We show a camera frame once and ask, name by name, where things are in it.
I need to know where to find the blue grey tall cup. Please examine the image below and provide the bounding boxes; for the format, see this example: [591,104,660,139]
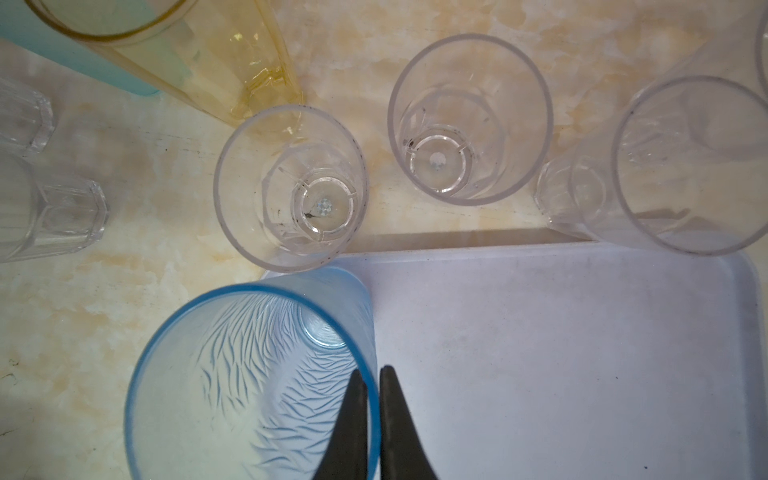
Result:
[124,266,381,479]

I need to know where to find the yellow transparent plastic cup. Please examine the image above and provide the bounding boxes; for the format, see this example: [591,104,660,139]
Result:
[27,0,304,126]

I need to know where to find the clear glass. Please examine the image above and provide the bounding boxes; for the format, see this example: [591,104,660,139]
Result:
[1,153,109,263]
[1,77,56,157]
[387,34,554,206]
[213,104,369,273]
[534,75,767,256]

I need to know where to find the teal green plastic cup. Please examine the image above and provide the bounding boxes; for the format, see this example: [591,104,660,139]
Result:
[1,1,175,96]

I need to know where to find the lavender plastic tray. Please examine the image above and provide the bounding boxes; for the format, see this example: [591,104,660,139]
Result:
[263,239,768,480]

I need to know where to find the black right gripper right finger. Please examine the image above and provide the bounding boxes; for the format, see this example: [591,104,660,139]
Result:
[379,365,438,480]

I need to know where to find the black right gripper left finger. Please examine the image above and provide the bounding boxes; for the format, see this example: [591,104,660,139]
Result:
[313,369,368,480]

